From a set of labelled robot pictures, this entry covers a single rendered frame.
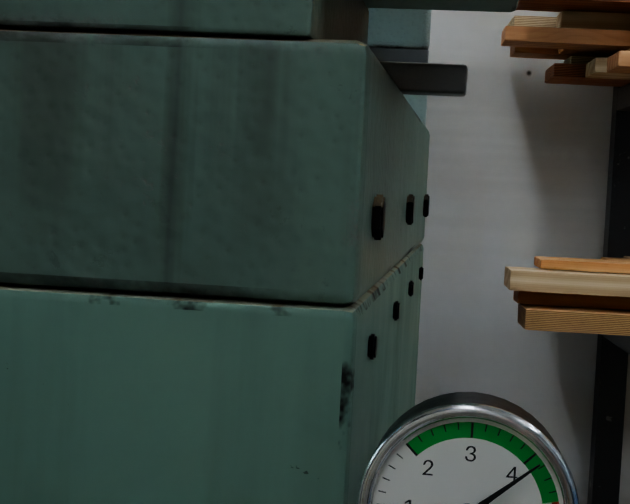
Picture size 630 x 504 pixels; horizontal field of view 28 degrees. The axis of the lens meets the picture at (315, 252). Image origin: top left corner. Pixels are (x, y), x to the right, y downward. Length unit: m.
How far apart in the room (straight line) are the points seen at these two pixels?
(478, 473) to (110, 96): 0.18
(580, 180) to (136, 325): 2.50
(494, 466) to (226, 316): 0.11
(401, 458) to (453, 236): 2.52
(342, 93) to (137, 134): 0.07
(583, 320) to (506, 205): 0.55
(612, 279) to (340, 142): 2.02
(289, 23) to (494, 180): 2.46
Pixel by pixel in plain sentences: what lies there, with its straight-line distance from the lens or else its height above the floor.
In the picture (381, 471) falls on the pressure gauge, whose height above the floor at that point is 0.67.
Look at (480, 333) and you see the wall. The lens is 2.89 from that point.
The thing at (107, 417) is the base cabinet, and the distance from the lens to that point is 0.44.
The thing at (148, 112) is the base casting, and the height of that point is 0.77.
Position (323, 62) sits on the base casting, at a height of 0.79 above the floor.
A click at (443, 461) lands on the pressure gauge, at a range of 0.36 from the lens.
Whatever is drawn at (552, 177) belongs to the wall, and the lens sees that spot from 2.89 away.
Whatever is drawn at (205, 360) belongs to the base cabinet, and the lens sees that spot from 0.43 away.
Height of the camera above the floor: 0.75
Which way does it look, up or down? 3 degrees down
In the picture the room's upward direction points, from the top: 3 degrees clockwise
